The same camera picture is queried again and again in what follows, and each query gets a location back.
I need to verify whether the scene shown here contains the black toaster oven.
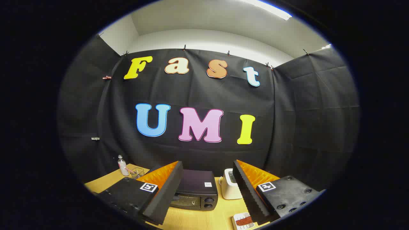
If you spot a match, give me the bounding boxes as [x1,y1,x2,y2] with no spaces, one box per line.
[148,164,219,211]

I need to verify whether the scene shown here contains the white ribbed plate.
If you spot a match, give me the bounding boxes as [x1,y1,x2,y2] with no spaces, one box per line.
[232,212,256,230]

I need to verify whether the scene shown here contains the white bread toaster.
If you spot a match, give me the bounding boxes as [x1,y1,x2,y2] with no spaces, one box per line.
[219,168,243,200]

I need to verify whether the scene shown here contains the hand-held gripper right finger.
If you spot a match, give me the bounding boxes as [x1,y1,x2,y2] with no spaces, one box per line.
[232,160,326,226]

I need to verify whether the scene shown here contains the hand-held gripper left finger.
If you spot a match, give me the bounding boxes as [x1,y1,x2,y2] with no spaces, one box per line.
[96,161,183,226]

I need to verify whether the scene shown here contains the small clear bottle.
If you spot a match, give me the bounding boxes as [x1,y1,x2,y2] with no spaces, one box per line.
[117,155,129,176]

